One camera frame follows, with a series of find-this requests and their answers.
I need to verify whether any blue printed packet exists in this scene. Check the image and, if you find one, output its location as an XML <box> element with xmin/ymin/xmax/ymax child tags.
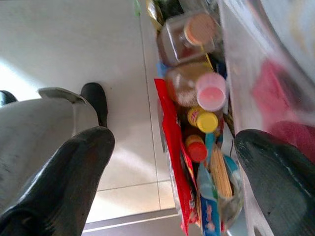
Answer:
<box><xmin>198</xmin><ymin>191</ymin><xmax>222</xmax><ymax>236</ymax></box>

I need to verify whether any red snack packet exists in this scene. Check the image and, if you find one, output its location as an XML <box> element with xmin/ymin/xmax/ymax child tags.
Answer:
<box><xmin>154</xmin><ymin>78</ymin><xmax>201</xmax><ymax>236</ymax></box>

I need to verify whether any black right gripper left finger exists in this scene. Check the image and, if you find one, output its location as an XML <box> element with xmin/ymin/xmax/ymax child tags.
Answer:
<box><xmin>0</xmin><ymin>126</ymin><xmax>116</xmax><ymax>236</ymax></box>

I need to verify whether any spaghetti packet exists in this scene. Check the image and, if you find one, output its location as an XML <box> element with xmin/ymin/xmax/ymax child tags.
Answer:
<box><xmin>196</xmin><ymin>132</ymin><xmax>245</xmax><ymax>229</ymax></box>

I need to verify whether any translucent white fridge door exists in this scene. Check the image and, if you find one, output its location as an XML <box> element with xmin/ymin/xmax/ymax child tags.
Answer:
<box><xmin>218</xmin><ymin>0</ymin><xmax>315</xmax><ymax>236</ymax></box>

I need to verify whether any jar pink lid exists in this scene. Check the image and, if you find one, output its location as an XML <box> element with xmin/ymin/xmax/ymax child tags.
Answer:
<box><xmin>164</xmin><ymin>62</ymin><xmax>227</xmax><ymax>111</ymax></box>

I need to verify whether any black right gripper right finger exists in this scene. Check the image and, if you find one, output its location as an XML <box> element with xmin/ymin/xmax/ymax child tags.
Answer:
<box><xmin>234</xmin><ymin>129</ymin><xmax>315</xmax><ymax>236</ymax></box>

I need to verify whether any gold packet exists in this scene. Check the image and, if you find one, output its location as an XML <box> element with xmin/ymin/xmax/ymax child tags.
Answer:
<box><xmin>145</xmin><ymin>0</ymin><xmax>164</xmax><ymax>31</ymax></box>

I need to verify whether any glass jar brown lid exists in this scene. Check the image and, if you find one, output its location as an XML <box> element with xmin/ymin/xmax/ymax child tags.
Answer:
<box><xmin>157</xmin><ymin>12</ymin><xmax>223</xmax><ymax>67</ymax></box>

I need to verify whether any pink red packet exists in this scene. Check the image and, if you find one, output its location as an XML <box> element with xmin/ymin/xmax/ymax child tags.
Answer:
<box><xmin>250</xmin><ymin>60</ymin><xmax>315</xmax><ymax>163</ymax></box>

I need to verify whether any black robot foot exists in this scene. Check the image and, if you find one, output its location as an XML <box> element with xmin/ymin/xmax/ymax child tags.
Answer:
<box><xmin>0</xmin><ymin>90</ymin><xmax>18</xmax><ymax>103</ymax></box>
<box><xmin>80</xmin><ymin>82</ymin><xmax>108</xmax><ymax>128</ymax></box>

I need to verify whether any bottle red cap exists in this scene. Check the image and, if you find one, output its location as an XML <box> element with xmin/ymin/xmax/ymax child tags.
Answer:
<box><xmin>184</xmin><ymin>134</ymin><xmax>208</xmax><ymax>163</ymax></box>

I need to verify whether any bottle yellow cap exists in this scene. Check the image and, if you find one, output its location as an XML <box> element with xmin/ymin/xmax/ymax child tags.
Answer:
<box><xmin>187</xmin><ymin>106</ymin><xmax>220</xmax><ymax>134</ymax></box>

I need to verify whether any silver robot right leg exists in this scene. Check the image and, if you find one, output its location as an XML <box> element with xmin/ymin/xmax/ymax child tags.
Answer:
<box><xmin>0</xmin><ymin>87</ymin><xmax>99</xmax><ymax>214</ymax></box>

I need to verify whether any black robot right foot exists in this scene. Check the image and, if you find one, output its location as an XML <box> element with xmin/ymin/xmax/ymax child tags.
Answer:
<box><xmin>80</xmin><ymin>82</ymin><xmax>108</xmax><ymax>128</ymax></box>

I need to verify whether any black robot left foot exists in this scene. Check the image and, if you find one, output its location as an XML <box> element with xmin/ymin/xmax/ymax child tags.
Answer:
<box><xmin>0</xmin><ymin>90</ymin><xmax>18</xmax><ymax>103</ymax></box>

